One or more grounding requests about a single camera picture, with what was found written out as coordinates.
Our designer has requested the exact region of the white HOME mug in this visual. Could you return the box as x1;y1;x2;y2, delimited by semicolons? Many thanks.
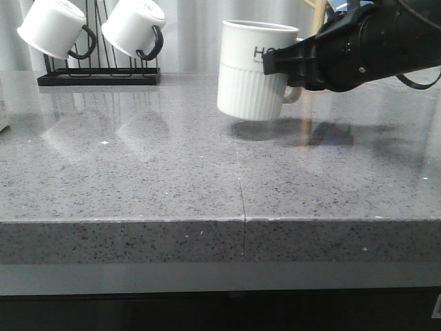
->
217;20;302;121

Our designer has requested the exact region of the white mug black handle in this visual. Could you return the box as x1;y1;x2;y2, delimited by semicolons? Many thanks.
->
101;0;165;61
17;0;96;60

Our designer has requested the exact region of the black wire mug rack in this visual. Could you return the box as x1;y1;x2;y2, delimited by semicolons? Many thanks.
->
37;1;161;86

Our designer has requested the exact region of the whole milk carton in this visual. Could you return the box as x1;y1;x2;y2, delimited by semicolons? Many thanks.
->
0;84;10;132

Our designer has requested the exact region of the wooden mug tree stand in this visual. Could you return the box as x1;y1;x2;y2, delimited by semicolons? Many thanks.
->
302;0;327;35

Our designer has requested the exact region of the white mug black handle left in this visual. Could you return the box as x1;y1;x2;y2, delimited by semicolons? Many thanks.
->
17;0;96;60

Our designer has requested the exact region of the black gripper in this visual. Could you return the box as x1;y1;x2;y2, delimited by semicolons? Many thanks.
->
263;1;440;92

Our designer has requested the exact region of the blue hanging mug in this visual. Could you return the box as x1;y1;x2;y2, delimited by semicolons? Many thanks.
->
325;0;349;17

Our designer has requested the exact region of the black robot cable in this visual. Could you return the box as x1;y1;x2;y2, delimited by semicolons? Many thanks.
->
394;0;441;91

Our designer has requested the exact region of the white mug black handle right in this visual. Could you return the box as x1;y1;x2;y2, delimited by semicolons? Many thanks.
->
101;0;165;61

